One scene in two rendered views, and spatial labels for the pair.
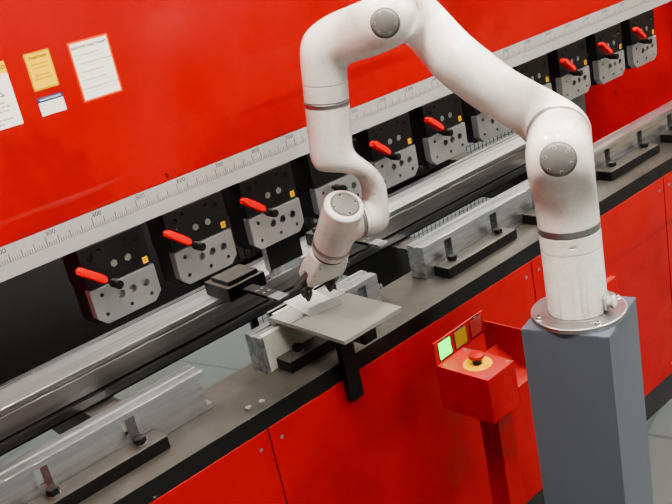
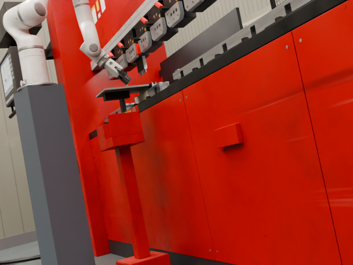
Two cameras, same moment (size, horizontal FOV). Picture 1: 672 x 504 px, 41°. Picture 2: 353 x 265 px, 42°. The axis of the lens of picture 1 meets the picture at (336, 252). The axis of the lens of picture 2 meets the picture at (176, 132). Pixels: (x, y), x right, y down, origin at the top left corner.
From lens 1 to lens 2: 3.88 m
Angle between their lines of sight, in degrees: 103
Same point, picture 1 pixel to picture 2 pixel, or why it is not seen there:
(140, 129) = (108, 20)
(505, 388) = (101, 136)
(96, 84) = (103, 7)
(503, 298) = (170, 109)
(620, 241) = (245, 93)
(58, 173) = (101, 34)
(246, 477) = not seen: hidden behind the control
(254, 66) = not seen: outside the picture
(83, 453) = not seen: hidden behind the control
